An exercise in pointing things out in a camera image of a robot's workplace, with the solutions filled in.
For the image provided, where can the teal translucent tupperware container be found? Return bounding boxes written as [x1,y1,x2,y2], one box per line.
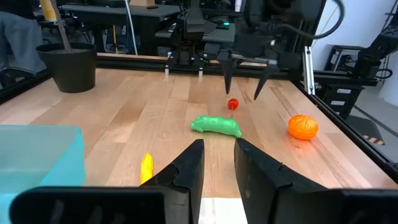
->
[0,124,86,224]

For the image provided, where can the yellow pole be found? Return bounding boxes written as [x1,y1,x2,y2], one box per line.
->
[39,0,58,23]

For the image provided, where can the orange toy tangerine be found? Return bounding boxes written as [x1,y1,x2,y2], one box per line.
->
[287,114,320,141]

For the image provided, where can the silver aluminium post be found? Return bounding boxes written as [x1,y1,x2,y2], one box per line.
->
[303,45,316,96]

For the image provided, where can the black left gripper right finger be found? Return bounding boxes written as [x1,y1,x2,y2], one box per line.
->
[233,138,343,224]

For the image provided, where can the green toy cucumber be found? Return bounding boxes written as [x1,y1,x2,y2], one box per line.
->
[190,114,243,139]

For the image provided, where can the black orange-striped floor mat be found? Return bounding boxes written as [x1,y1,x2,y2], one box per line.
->
[345,114,386,147]

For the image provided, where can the white cable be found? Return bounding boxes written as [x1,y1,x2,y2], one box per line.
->
[123,0,139,56]

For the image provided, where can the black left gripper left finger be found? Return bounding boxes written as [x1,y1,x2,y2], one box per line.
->
[139,138,206,224]

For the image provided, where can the small yellow toy banana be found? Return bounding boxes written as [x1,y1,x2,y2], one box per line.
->
[139,152,155,185]

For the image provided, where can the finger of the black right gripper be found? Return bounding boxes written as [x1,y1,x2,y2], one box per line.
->
[252,64,277,101]
[221,58,234,96]

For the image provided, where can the green plant in black pot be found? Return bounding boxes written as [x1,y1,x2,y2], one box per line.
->
[36,0,98,94]

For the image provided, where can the person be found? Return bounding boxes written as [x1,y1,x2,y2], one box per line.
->
[0,0,47,75]

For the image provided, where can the black equipment cart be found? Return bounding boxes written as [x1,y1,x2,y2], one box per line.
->
[323,18,398,121]

